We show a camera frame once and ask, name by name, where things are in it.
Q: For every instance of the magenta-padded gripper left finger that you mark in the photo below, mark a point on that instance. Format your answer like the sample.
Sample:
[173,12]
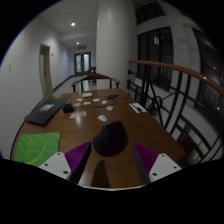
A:
[56,165]

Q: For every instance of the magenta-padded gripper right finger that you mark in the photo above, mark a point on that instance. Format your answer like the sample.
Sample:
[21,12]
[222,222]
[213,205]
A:
[163,166]

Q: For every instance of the black computer mouse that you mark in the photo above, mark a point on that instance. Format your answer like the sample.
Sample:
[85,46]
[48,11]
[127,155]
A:
[110,140]

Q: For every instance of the green mouse pad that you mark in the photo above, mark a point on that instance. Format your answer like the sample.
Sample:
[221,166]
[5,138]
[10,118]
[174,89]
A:
[36,148]

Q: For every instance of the small orange-printed card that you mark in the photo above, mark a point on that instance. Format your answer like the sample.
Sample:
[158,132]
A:
[82,113]
[72,116]

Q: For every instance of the black closed laptop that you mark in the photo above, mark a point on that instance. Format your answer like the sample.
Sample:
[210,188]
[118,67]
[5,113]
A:
[46,111]

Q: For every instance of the small pinkish card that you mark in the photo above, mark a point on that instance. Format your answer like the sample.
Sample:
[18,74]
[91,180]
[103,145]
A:
[77,104]

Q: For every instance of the white notepad with pen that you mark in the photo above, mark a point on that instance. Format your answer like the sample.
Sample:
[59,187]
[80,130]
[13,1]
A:
[137,107]

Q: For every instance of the small white card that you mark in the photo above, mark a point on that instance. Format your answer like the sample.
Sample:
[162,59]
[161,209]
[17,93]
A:
[102,118]
[79,99]
[86,103]
[104,102]
[96,100]

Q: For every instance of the small white box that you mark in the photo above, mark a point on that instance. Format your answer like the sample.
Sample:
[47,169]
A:
[87,95]

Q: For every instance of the small red-printed card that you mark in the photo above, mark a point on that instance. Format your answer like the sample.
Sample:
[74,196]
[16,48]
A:
[109,108]

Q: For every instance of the open side doorway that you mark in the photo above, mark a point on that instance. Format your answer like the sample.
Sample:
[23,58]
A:
[45,70]

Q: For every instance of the wooden armchair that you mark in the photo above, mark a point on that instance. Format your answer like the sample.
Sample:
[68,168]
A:
[96,76]

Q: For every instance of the black railing with wooden handrail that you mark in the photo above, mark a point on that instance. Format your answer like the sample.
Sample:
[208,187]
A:
[173,68]

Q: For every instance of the distant wooden chair group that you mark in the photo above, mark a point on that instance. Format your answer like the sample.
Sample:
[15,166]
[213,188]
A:
[93,70]

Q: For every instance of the glass double door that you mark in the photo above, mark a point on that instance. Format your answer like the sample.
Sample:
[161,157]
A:
[82,63]

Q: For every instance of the wide dark window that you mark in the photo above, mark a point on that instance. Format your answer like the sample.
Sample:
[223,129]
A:
[210,70]

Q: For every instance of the tall dark window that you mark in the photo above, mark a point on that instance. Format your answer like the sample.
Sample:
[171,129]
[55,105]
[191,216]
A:
[155,56]

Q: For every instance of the green exit sign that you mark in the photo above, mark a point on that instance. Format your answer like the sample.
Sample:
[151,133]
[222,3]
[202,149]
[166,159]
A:
[81,47]

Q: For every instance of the small dark transom window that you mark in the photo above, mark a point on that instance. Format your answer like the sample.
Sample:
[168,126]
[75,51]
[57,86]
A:
[150,12]

